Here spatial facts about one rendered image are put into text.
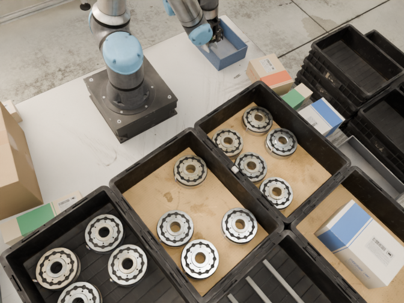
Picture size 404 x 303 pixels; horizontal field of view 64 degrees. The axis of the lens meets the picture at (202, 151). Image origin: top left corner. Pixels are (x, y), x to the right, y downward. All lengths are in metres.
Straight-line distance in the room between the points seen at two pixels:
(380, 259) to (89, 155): 0.96
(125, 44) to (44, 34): 1.70
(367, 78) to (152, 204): 1.39
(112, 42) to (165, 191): 0.47
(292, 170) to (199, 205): 0.33
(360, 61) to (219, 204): 1.32
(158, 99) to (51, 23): 1.71
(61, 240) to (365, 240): 0.82
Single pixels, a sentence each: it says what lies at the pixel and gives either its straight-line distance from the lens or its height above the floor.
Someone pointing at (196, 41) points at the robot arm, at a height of 1.03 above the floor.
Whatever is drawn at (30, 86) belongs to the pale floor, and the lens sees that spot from 2.42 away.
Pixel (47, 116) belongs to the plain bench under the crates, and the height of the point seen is 0.70.
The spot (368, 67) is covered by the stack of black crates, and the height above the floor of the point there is 0.49.
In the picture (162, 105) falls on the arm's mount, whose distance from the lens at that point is 1.19.
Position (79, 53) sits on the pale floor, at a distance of 2.53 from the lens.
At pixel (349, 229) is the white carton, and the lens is 0.99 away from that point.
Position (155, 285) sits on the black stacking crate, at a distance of 0.94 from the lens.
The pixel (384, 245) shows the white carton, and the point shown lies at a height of 0.92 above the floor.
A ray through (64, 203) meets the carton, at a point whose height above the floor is 0.76.
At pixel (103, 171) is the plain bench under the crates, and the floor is 0.70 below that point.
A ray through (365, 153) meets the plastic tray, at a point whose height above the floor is 0.73.
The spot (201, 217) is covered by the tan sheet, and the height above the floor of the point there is 0.83.
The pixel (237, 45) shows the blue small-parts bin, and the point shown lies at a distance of 1.52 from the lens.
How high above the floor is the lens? 1.76
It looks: 62 degrees down
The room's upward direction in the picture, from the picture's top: 10 degrees clockwise
